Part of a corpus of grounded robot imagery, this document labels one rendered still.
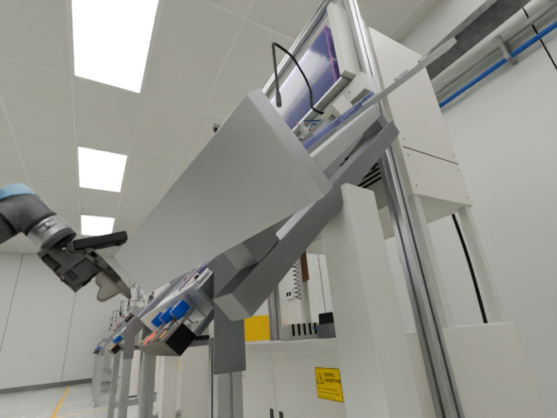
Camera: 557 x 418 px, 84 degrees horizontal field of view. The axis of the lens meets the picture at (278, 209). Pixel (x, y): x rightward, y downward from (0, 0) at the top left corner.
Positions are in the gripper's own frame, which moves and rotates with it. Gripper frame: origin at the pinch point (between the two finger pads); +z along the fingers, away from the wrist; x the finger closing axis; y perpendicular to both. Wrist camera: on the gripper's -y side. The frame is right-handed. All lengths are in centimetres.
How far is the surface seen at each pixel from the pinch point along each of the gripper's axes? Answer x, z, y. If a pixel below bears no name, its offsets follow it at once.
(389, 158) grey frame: 36, 23, -63
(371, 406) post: 55, 29, 2
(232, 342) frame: 35.7, 17.8, 1.8
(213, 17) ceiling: -76, -118, -197
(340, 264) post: 53, 18, -10
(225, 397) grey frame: 35.2, 21.8, 7.8
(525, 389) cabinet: 31, 93, -44
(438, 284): 31, 56, -48
